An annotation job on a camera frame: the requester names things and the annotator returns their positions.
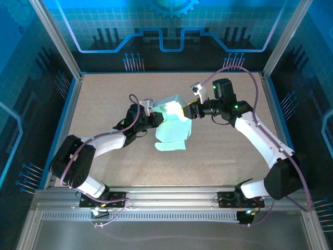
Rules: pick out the black controller box with LED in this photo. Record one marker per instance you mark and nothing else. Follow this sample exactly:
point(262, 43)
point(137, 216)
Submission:
point(244, 218)

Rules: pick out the light blue paper box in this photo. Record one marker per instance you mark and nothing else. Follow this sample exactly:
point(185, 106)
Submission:
point(171, 130)

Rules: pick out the aluminium table side rail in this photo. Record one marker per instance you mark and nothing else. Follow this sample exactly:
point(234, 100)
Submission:
point(66, 125)
point(272, 104)

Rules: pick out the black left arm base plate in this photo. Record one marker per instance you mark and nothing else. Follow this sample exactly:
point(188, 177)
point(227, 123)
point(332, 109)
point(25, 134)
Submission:
point(120, 203)

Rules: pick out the grey metal front panel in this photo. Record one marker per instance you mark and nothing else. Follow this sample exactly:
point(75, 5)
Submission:
point(169, 234)

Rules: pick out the aluminium right table side rail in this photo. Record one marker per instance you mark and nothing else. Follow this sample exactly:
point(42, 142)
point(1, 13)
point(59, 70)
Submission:
point(272, 104)

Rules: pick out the aluminium left frame post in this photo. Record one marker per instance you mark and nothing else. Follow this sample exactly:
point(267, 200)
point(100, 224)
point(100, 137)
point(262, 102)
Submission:
point(58, 39)

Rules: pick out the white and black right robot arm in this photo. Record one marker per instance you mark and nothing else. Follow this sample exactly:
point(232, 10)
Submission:
point(260, 138)

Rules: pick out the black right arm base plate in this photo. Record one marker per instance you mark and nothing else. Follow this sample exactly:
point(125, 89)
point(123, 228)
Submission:
point(226, 204)

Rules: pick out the aluminium left table side rail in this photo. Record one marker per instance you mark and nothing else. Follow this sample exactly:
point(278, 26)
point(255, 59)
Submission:
point(66, 125)

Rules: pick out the aluminium mounting rail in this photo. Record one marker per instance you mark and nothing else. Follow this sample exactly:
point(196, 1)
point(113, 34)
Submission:
point(169, 195)

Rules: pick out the aluminium right frame post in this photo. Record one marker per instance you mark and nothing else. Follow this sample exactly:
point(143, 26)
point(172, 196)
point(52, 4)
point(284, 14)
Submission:
point(281, 39)

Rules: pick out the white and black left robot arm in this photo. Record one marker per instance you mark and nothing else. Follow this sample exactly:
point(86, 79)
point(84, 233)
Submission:
point(109, 143)

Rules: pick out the aluminium frame post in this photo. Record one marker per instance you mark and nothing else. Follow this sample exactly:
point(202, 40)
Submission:
point(281, 39)
point(58, 39)

